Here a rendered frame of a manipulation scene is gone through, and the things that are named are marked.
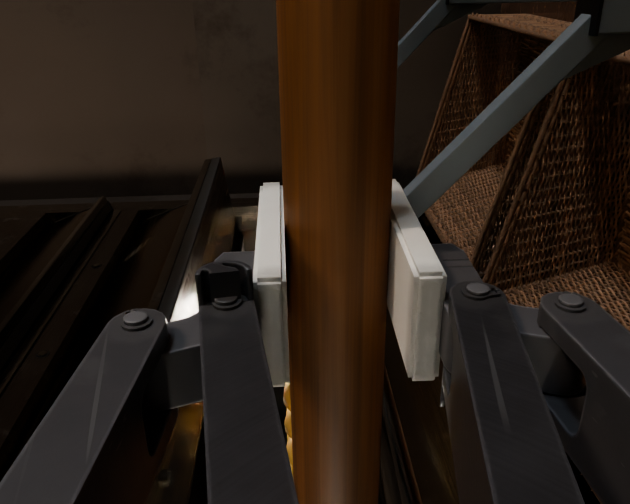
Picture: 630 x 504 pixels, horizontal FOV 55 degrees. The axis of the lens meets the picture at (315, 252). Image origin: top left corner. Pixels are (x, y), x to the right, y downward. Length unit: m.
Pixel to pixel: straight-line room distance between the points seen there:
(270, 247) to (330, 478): 0.09
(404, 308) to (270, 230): 0.04
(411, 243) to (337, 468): 0.08
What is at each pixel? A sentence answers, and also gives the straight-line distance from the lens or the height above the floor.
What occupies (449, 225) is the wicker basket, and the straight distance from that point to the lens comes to 1.52.
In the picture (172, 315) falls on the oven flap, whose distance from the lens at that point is 0.94.
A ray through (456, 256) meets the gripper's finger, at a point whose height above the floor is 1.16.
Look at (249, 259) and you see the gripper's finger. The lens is 0.16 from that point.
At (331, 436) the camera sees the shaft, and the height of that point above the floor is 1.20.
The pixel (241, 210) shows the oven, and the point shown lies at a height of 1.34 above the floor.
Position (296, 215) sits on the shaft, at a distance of 0.16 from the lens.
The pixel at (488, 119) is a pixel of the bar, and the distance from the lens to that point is 0.57.
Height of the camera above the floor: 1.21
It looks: 2 degrees down
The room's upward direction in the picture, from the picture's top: 92 degrees counter-clockwise
